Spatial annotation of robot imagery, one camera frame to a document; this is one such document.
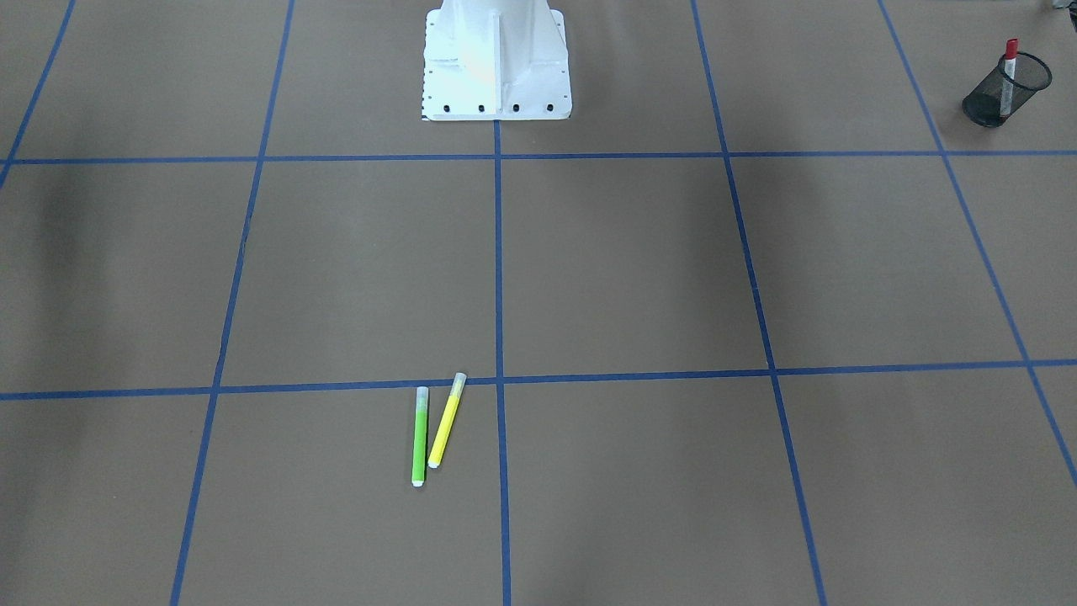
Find black mesh cup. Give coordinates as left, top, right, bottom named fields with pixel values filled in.
left=961, top=51, right=1053, bottom=128

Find green marker pen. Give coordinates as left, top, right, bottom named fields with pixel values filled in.
left=411, top=386, right=428, bottom=488

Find yellow marker pen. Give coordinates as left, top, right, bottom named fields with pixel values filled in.
left=426, top=372, right=468, bottom=469

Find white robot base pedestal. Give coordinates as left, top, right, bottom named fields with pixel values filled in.
left=421, top=1, right=573, bottom=122

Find red marker pen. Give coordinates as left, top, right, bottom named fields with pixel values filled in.
left=999, top=38, right=1020, bottom=119

